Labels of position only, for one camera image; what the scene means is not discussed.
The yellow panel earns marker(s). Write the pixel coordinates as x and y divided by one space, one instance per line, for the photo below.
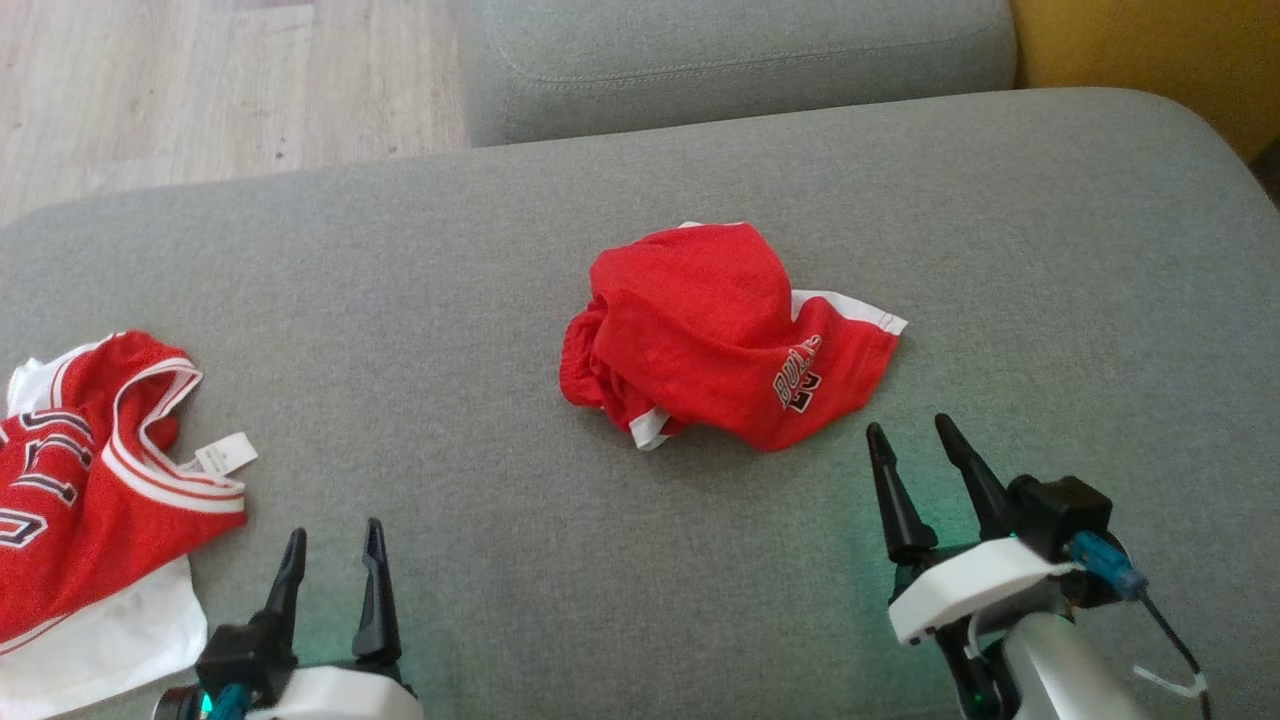
1150 60

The red and white basketball jersey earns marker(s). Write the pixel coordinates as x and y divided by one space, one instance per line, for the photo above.
60 540

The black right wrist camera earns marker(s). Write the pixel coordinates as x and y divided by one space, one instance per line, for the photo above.
1065 515

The teal left camera connector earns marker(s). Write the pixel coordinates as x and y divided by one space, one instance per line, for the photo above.
228 703

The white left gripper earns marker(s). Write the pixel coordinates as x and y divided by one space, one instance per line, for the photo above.
340 695

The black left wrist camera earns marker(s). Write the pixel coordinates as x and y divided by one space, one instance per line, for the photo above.
245 655

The blue right camera connector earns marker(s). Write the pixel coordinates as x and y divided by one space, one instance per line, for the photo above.
1105 562

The grey sofa seat cushion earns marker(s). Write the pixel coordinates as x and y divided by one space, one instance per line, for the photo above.
480 300

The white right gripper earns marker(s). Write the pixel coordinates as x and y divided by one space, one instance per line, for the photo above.
975 585

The red Bulls shorts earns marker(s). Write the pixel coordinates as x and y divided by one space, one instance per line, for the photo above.
700 310

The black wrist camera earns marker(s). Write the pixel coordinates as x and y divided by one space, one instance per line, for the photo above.
245 655
1065 515

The grey sofa cushion with seam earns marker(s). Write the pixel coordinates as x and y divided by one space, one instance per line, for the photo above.
740 60

